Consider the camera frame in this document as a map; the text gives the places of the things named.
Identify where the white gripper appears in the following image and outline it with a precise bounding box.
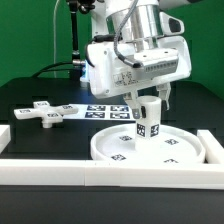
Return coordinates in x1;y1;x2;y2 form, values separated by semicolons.
86;36;191;119

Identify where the white round table top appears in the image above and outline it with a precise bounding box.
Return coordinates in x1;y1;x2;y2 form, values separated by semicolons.
90;123;205;165

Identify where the white cross-shaped table base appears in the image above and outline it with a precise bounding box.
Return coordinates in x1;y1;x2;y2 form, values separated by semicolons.
14;101;79;128

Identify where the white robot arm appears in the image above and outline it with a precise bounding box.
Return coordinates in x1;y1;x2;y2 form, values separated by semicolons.
86;0;200;119

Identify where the white sheet with markers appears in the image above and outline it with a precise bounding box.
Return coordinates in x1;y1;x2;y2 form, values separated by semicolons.
64;104;134;121

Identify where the white U-shaped fence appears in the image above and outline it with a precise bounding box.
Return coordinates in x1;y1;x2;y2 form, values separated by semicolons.
0;124;224;190

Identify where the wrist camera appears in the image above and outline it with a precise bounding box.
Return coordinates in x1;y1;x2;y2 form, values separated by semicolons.
133;48;179;80

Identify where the black cable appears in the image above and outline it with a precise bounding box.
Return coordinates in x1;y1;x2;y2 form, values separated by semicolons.
31;61;83;78

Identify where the black camera stand pole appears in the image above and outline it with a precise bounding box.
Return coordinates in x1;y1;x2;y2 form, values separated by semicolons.
66;0;95;81

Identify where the white cable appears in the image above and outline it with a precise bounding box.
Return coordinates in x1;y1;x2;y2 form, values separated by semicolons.
52;0;63;79

